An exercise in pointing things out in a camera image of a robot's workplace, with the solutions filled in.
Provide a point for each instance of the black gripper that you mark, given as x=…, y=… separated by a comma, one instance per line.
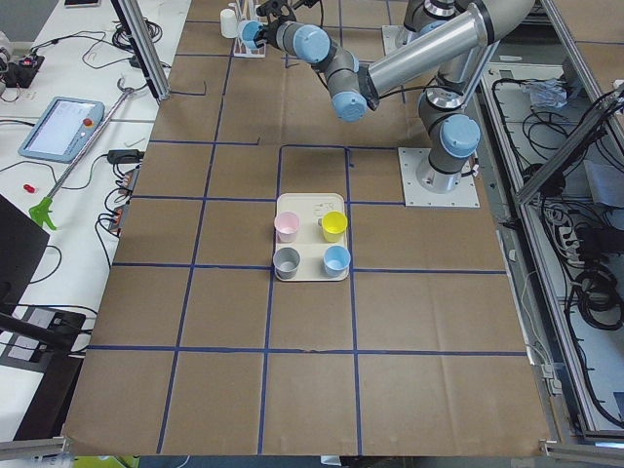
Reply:
x=273, y=34

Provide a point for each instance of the light blue cup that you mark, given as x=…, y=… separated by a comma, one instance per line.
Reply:
x=336, y=261
x=247, y=32

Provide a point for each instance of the white ikea cup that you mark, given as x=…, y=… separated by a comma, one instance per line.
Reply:
x=228, y=23

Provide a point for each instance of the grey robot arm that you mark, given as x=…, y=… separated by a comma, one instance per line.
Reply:
x=423, y=16
x=456, y=39

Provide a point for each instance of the pink plastic cup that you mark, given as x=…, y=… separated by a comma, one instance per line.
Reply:
x=286, y=225

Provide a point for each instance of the yellow plastic cup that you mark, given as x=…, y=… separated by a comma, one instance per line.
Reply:
x=334, y=225

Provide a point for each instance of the grey plastic cup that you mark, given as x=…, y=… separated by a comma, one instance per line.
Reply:
x=286, y=262

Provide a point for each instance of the black power adapter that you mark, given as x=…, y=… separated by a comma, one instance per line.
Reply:
x=124, y=156

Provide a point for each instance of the cream plastic tray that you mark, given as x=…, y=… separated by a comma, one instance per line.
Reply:
x=310, y=208

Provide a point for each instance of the blue teach pendant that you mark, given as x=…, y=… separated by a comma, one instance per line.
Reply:
x=63, y=129

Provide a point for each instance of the green grabber tool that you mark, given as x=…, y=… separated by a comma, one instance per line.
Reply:
x=40, y=213

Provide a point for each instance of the black monitor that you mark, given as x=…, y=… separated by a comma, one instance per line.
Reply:
x=22, y=245

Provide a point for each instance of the white wire cup rack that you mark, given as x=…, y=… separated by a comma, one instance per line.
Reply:
x=245, y=10

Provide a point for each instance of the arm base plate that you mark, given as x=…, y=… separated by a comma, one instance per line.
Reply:
x=423, y=187
x=395, y=37

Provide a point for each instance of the aluminium frame post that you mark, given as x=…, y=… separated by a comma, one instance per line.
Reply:
x=133, y=22

